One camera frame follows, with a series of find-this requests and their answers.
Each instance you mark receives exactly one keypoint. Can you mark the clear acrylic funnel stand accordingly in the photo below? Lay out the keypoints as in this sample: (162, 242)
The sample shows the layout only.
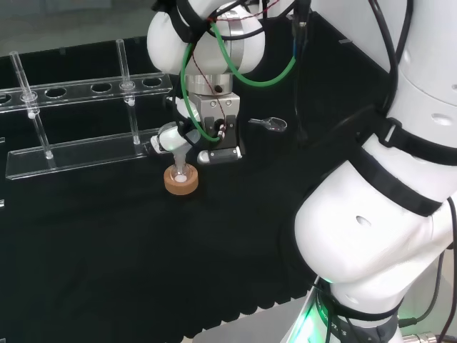
(89, 153)

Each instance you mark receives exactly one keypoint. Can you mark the grey metal base plate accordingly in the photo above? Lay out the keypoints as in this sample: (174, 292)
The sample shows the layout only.
(257, 327)

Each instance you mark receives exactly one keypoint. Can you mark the small round-bottom glass flask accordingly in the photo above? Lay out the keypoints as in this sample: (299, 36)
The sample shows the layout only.
(180, 177)

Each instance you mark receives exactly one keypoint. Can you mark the clear plastic funnel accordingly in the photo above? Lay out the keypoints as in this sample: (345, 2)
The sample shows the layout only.
(179, 160)

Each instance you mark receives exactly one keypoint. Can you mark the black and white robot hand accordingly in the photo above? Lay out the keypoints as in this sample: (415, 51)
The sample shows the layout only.
(218, 118)

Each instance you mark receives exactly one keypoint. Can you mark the black bench cloth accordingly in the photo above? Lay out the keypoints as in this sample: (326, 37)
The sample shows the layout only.
(125, 250)

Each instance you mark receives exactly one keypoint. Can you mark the small glass weighing funnel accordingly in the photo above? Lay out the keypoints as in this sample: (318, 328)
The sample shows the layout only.
(275, 124)

